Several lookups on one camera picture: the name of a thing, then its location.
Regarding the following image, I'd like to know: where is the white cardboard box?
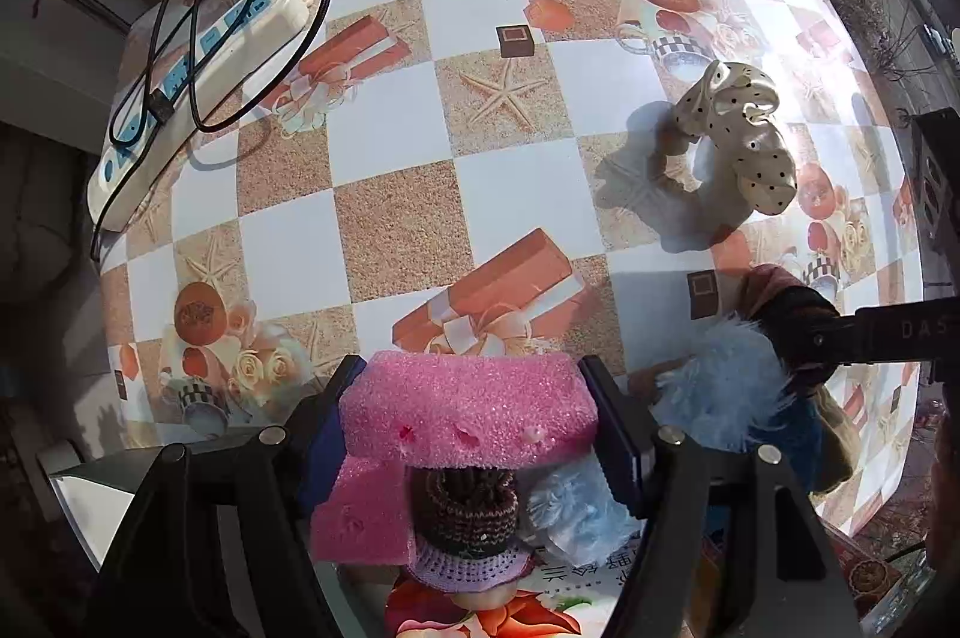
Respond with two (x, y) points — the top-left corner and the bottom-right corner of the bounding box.
(43, 441), (162, 575)

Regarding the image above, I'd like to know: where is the black cable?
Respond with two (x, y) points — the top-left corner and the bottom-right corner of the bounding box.
(90, 0), (335, 264)

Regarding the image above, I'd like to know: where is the checkered printed tablecloth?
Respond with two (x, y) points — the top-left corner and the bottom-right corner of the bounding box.
(90, 0), (927, 538)

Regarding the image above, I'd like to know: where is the dark brown knitted item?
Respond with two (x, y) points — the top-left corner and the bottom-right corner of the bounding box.
(737, 263), (842, 388)

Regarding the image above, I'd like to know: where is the white polka dot scrunchie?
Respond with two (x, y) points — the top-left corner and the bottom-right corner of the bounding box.
(670, 59), (797, 215)

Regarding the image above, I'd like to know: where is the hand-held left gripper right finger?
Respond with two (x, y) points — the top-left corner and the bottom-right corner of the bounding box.
(576, 354), (863, 638)

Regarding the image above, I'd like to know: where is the beige knitted item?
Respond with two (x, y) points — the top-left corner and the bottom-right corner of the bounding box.
(811, 381), (861, 495)

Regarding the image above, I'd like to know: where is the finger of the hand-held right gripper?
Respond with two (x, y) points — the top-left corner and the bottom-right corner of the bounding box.
(900, 109), (960, 251)
(780, 297), (960, 371)

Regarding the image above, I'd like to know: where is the white power strip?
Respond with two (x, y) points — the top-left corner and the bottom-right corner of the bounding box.
(86, 0), (311, 231)

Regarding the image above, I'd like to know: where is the pink foam sponge block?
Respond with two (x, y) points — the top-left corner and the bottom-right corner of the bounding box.
(339, 349), (601, 468)
(310, 454), (421, 565)

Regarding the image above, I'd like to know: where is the floral printed package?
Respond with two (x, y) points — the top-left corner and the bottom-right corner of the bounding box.
(384, 554), (640, 638)

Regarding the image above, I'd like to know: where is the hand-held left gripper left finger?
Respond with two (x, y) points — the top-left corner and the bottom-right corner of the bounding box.
(82, 353), (368, 638)

